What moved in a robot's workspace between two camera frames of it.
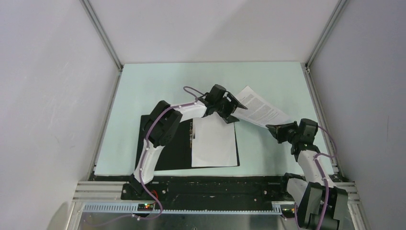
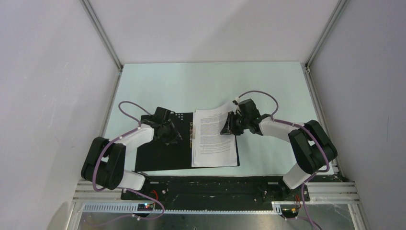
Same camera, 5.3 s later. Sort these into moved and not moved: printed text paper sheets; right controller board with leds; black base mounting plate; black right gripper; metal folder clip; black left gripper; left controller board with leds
Moved: black left gripper; black right gripper; printed text paper sheets
Not moved: black base mounting plate; metal folder clip; right controller board with leds; left controller board with leds
